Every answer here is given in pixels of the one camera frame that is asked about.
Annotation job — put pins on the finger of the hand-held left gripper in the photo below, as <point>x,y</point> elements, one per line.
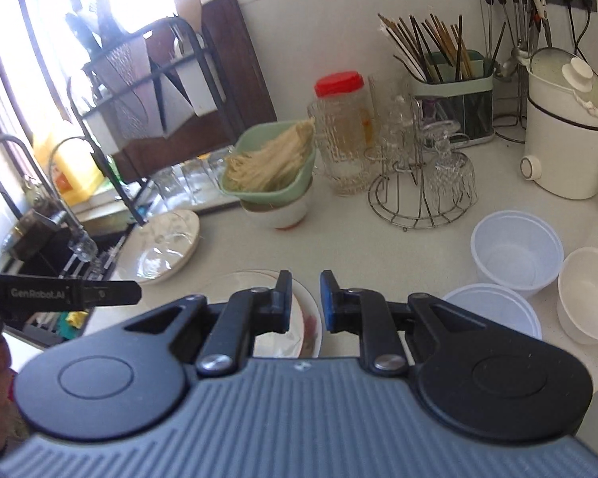
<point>119,293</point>

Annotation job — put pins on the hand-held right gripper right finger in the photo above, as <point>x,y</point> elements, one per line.
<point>329,306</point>

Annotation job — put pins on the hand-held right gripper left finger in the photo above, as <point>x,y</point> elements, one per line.
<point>282,308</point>

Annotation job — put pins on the white floral print plate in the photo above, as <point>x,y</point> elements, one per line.
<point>305,298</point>

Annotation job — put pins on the large white plastic bowl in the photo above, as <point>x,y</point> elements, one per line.
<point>516,259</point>

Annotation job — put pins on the black kitchen sink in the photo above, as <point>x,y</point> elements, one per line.
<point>45,271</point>

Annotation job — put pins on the yellow green cloth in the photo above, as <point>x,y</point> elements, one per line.
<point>74,319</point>

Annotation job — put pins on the dark sponge holder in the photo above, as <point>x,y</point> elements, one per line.
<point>30,234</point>

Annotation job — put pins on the cream ceramic plate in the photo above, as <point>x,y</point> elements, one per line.
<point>164,254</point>

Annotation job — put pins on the clear stemmed glass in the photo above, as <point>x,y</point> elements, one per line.
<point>82,246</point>

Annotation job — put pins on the white ceramic bowl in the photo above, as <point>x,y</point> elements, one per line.
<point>279,214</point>

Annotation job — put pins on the clear drinking glass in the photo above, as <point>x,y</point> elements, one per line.
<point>169,186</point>
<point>197,179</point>

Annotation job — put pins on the yellow plastic bottle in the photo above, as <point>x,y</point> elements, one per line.
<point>74,179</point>

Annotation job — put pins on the green square bowl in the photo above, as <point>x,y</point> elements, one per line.
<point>289,185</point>

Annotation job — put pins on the dried noodles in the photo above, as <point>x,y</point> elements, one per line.
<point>269,159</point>

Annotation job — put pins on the metal sink faucet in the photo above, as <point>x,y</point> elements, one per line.
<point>10,137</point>

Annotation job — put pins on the cut crystal glass cup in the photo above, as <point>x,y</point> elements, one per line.
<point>451,179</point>

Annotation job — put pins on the clear glass cup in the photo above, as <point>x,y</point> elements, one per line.
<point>396,124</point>

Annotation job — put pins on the white utensil drainer box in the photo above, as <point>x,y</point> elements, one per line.
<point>199,89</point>

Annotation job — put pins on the green chopstick holder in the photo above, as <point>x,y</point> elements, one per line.
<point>453,109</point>

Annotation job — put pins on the brown wooden cutting board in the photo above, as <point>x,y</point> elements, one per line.
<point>234,74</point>

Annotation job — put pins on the metal utensil hanging stand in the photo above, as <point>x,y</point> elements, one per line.
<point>511,141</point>

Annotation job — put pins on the bundle of chopsticks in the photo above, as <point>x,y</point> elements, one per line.
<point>418,45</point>

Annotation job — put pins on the white electric cooking pot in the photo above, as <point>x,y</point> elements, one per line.
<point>558,149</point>

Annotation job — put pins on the wooden spatula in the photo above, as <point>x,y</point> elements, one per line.
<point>188,5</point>

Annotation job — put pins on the glass pot lid white knob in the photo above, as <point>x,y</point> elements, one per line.
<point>583,77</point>

